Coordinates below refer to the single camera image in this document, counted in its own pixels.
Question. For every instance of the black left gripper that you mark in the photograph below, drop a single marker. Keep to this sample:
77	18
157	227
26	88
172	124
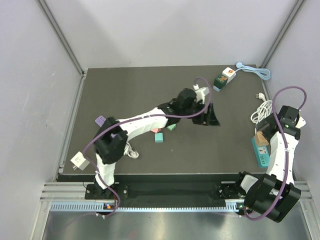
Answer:
207	119

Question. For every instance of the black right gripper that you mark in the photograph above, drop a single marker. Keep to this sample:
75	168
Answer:
268	120

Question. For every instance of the orange wooden cube plug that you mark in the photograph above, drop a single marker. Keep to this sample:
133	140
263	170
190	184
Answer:
260	140

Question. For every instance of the teal power strip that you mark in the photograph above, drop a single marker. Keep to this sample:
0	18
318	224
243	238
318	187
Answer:
261	153

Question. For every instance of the white light-blue power strip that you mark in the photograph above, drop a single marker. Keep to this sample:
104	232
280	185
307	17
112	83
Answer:
227	75

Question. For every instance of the green charger plug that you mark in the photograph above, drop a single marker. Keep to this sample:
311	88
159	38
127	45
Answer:
171	127

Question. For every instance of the white tiger cube plug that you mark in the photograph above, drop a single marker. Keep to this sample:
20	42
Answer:
229	73

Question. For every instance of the pink charger plug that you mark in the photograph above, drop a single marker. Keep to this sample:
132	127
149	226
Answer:
156	130

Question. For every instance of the teal charger plug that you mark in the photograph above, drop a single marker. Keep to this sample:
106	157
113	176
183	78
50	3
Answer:
158	137

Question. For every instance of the purple power strip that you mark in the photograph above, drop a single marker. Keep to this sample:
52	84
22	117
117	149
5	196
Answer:
100	120

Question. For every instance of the white cube socket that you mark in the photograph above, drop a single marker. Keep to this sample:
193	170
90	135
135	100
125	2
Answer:
79	161

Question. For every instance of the dark green printed plug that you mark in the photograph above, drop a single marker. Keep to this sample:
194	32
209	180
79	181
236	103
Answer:
220	82

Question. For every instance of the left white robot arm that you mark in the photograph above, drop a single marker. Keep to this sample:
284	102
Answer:
115	134

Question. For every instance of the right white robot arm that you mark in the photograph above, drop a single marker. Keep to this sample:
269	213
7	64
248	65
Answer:
274	192

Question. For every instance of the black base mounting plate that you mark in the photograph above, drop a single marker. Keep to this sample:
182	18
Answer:
215	190

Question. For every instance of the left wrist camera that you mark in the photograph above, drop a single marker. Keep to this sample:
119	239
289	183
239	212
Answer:
201	93

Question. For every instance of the slotted cable duct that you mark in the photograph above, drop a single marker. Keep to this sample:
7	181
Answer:
105	207

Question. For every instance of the aluminium frame rail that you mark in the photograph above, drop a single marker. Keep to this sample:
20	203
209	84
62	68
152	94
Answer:
63	192

